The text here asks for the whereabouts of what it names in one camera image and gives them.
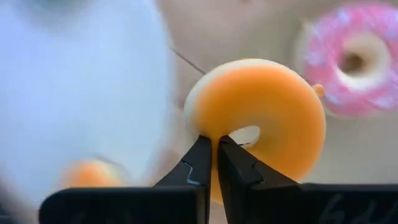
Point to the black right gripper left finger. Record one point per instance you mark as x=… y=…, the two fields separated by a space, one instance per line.
x=189 y=199

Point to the green round plate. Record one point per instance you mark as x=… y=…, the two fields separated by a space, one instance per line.
x=77 y=77

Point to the small pink frosted donut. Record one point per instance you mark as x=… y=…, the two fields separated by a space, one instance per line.
x=323 y=62

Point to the small yellow frosted donut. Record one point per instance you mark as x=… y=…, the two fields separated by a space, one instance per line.
x=90 y=174

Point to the small red frosted donut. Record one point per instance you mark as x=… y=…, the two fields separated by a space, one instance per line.
x=264 y=99

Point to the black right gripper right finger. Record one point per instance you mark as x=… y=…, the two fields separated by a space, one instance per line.
x=248 y=193

